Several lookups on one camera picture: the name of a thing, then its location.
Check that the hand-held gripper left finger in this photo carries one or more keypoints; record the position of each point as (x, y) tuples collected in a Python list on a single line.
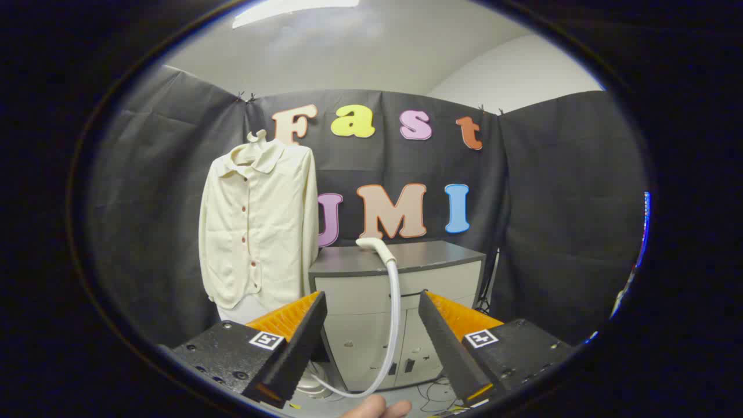
[(299, 342)]

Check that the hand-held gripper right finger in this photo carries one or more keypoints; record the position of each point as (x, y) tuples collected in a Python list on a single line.
[(447, 348)]

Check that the white garment steamer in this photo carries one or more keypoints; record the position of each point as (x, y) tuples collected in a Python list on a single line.
[(374, 245)]

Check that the cream button-up shirt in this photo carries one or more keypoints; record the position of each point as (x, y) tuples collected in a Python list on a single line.
[(278, 220)]

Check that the white clothes hanger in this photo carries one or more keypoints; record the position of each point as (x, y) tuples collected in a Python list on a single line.
[(258, 138)]

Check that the round grey base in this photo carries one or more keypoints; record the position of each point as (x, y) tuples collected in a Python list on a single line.
[(310, 386)]

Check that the grey and white cabinet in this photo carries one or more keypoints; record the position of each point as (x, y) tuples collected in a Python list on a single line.
[(360, 296)]

